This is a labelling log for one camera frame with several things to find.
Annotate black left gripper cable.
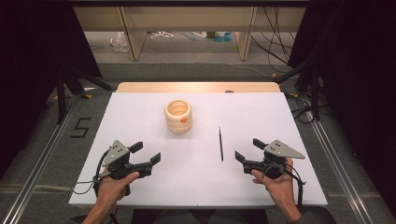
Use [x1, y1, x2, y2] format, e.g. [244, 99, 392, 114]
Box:
[72, 149, 110, 196]

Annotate person's right hand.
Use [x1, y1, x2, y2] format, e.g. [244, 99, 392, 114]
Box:
[250, 157, 297, 210]

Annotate black curtain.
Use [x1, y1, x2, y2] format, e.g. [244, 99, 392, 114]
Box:
[287, 0, 396, 210]
[0, 0, 103, 180]

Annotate black stand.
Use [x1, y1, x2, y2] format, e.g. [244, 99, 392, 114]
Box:
[55, 64, 114, 125]
[273, 59, 322, 122]

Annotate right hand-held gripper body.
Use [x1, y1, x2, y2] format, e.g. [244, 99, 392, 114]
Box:
[242, 139, 306, 180]

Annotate wooden table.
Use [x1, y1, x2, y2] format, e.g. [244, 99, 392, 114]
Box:
[115, 81, 282, 94]

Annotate white board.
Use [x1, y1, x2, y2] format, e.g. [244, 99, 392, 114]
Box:
[67, 91, 329, 208]

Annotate metal floor rail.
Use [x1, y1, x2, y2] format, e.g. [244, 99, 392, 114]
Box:
[1, 92, 82, 224]
[305, 108, 375, 224]

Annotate wooden bench frame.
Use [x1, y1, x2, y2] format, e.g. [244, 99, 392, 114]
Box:
[72, 6, 308, 62]

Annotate white cord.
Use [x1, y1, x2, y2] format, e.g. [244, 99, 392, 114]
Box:
[150, 30, 175, 40]

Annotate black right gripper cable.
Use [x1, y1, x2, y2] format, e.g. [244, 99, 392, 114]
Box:
[262, 161, 307, 209]

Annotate black pen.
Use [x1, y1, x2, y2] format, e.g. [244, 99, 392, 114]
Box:
[218, 126, 225, 162]

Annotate person's left hand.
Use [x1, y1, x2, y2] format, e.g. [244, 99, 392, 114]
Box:
[95, 171, 141, 213]

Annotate clear plastic bag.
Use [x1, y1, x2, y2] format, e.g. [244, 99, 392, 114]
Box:
[108, 31, 130, 53]

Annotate black hanging cables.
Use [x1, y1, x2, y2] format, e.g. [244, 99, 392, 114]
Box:
[249, 6, 297, 73]

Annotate black floor cables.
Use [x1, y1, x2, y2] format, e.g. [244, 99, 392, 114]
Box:
[289, 92, 316, 124]

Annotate cream ribbed pen holder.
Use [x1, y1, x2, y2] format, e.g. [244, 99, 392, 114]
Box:
[163, 99, 193, 135]

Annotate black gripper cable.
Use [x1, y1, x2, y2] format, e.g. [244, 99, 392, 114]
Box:
[72, 149, 110, 196]
[262, 161, 307, 209]

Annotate person's dark trousers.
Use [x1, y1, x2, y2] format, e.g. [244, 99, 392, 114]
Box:
[130, 207, 269, 224]

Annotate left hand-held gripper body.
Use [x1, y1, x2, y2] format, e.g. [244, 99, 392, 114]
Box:
[101, 139, 153, 181]

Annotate blue cups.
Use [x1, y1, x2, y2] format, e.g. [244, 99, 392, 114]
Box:
[213, 31, 233, 43]

